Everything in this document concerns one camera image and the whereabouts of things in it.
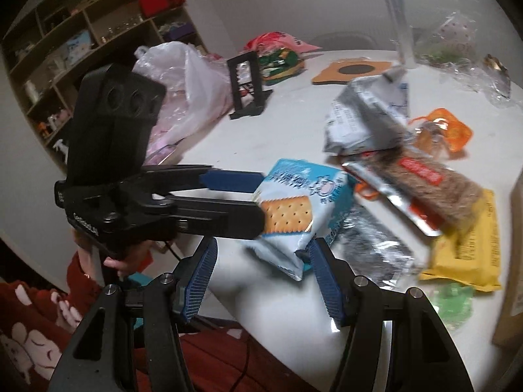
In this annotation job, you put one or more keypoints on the clear dotted cellophane bag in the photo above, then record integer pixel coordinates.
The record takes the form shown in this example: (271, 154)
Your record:
(450, 41)

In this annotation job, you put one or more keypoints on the gold foil wrapper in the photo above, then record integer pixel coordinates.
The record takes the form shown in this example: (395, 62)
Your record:
(498, 75)

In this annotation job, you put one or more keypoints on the orange chicken snack pouch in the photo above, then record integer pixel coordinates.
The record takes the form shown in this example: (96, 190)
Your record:
(440, 134)

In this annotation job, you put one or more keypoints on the blue cracker snack pack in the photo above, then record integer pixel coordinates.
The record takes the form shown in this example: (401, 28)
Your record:
(301, 201)

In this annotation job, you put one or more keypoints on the pink snack bag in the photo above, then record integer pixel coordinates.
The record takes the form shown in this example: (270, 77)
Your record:
(276, 40)

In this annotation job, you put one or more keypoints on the cardboard box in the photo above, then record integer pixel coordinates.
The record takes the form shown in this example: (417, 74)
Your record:
(508, 333)

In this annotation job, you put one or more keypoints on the black phone stand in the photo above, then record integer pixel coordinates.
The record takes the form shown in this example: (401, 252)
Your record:
(249, 99)

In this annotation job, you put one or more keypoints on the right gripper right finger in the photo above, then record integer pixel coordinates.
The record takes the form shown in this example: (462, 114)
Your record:
(335, 281)

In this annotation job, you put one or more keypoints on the green candy bag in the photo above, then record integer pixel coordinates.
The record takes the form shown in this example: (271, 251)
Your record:
(279, 65)

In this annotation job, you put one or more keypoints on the person left hand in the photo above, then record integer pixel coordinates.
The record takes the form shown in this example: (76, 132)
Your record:
(124, 266)

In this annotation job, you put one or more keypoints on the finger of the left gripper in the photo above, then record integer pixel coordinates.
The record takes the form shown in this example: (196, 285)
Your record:
(231, 181)
(219, 218)

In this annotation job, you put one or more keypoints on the orange toast-shaped coaster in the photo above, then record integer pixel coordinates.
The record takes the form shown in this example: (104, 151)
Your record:
(345, 70)

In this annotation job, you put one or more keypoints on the crumpled clear plastic wrap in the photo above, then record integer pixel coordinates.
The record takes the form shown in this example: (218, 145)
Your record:
(473, 77)

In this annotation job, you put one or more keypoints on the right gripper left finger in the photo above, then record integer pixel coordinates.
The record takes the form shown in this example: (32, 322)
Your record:
(192, 275)

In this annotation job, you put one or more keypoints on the wooden shelf unit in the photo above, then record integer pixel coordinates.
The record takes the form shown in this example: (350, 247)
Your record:
(50, 50)

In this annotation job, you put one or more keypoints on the white crumpled snack bag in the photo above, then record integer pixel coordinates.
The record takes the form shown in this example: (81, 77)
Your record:
(370, 114)

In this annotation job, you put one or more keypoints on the brown cereal bar pack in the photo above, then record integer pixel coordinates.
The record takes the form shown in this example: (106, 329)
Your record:
(428, 193)

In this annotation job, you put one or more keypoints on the yellow snack pack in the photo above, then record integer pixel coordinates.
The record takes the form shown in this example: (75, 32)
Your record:
(471, 258)

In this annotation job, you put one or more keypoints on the white plastic shopping bag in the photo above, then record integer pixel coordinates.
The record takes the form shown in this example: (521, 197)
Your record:
(197, 86)

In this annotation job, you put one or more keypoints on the silver foil snack pack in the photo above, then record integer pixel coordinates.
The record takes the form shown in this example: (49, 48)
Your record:
(372, 250)

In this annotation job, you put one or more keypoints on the clear plastic film roll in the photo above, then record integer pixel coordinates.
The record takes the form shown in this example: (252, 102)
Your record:
(404, 36)

